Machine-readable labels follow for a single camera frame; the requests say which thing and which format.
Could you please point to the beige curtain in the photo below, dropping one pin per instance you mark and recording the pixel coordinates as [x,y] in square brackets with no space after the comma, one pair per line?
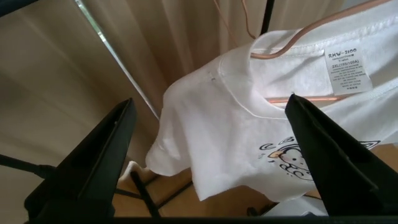
[46,93]

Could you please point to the white printed t-shirt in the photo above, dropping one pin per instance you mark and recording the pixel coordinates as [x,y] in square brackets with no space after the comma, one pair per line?
[217,124]

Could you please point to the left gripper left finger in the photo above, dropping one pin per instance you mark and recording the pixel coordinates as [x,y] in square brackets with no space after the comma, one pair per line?
[102,161]

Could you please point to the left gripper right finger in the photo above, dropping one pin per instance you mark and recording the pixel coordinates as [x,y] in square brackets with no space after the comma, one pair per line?
[329,161]

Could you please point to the black clothes rack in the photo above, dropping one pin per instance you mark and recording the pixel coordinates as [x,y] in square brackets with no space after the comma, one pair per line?
[266,15]

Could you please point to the pink clothes hanger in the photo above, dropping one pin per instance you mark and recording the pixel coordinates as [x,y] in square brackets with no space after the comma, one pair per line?
[267,56]
[246,25]

